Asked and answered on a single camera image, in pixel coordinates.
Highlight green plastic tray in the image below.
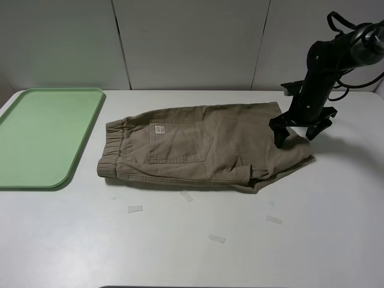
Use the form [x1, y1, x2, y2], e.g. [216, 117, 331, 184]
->
[1, 88, 104, 189]

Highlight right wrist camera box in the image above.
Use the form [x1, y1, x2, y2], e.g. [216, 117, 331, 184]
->
[281, 80, 304, 96]

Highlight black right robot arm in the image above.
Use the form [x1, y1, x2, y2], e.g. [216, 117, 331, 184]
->
[269, 22, 383, 148]

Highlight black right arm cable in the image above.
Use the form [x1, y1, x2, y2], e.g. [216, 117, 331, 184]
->
[326, 11, 384, 101]

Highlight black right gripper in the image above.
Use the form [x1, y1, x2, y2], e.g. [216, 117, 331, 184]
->
[269, 77, 337, 149]

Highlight khaki shorts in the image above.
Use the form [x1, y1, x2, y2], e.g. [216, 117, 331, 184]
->
[97, 102, 314, 193]

